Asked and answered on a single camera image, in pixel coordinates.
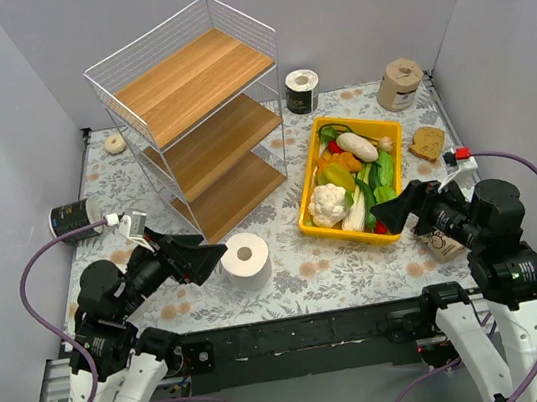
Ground brown printed paper roll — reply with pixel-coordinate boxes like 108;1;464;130
419;230;467;264

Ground white paper towel roll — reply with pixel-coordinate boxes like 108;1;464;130
221;232;272;291

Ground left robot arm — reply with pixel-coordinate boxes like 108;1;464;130
68;229;227;402

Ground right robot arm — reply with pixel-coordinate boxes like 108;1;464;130
371;179;537;402

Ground bok choy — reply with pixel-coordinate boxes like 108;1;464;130
341;184;366;232

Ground green cucumber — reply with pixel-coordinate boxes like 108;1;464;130
369;150;397;204

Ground white cauliflower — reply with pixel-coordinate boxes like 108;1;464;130
308;183;347;228

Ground garlic bulb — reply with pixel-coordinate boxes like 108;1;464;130
377;137;395;153

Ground bread slice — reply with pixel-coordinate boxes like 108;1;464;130
409;126;445;162

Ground yellow orange pepper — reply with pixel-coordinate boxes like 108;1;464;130
316;152;362;193

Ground floral table mat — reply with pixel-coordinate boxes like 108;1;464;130
65;77;475;335

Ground white radish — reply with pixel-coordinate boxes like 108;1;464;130
335;132;379;163

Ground yellow plastic bin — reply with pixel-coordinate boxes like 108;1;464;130
299;117;403;246

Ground black wrapped roll on side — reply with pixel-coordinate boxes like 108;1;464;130
48;197;103;238

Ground small beige donut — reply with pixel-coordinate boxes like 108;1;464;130
103;134;127;155

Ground black wrapped roll at back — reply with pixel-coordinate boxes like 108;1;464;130
285;69;319;115

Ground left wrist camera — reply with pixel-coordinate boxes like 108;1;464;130
104;209;151;250

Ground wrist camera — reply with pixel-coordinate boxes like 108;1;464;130
104;209;151;250
438;146;478;193

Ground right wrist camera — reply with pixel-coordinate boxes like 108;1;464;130
438;146;478;193

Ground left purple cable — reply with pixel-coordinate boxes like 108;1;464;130
0;203;234;402

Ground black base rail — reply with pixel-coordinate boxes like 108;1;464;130
181;297;444;394

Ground white wire wooden shelf rack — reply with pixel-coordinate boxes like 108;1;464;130
84;0;288;244

